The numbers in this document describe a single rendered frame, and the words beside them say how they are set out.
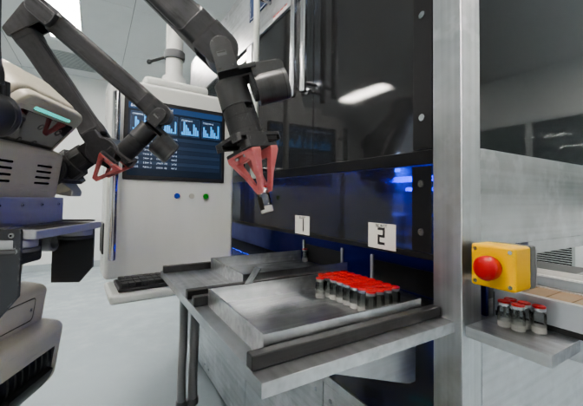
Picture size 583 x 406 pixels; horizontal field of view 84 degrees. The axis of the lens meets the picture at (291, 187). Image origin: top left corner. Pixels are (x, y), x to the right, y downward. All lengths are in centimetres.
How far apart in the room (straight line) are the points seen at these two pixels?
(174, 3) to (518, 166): 76
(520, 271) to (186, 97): 126
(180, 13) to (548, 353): 77
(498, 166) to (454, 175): 14
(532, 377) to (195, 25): 100
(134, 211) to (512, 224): 119
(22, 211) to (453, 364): 91
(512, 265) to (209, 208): 112
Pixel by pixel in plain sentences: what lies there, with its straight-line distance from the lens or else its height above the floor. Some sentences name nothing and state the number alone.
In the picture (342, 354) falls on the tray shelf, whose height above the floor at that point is 88.
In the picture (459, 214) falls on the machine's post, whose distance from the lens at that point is 68.
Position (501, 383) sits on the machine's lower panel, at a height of 74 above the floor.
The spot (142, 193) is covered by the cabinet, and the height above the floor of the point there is 112.
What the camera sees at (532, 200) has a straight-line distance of 93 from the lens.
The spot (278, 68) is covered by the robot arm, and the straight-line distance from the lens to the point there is 60.
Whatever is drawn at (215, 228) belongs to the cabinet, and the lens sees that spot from 145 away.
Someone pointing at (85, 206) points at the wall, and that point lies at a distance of 591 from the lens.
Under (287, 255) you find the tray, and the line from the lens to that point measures 119.
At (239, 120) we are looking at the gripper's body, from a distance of 56.
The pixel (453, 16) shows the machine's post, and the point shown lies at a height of 146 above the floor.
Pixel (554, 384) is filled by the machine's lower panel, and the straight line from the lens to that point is 112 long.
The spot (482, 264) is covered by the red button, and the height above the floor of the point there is 100.
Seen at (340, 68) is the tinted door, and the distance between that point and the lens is 99.
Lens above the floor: 111
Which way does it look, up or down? 2 degrees up
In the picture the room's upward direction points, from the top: 1 degrees clockwise
